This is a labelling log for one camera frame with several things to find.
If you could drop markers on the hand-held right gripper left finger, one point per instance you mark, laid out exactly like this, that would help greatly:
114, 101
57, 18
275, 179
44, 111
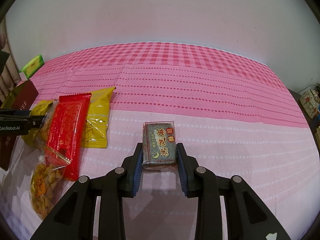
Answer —
135, 172

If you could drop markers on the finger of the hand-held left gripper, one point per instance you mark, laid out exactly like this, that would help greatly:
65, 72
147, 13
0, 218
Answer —
37, 119

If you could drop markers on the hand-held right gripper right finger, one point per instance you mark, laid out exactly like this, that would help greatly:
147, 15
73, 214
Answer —
182, 175

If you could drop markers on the gold tin box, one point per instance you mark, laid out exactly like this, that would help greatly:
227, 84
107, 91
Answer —
26, 96

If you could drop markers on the red snack packet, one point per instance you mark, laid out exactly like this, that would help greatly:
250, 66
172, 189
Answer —
66, 125

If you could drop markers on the grey sesame cake packet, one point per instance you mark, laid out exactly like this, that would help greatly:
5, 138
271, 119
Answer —
160, 142

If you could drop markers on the large yellow snack packet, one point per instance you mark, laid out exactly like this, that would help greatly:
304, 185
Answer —
98, 110

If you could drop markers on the clear bag of fried snacks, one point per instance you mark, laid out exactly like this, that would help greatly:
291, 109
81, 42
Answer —
45, 187

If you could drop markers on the small yellow snack packet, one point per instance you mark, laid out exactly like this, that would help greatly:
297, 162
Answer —
41, 107

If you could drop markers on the green tissue pack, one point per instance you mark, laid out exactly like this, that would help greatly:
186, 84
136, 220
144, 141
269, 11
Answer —
31, 66

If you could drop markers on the pink checked tablecloth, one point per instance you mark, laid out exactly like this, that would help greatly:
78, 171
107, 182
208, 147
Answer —
200, 80

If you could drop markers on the decorated box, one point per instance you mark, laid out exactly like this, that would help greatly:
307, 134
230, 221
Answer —
310, 102

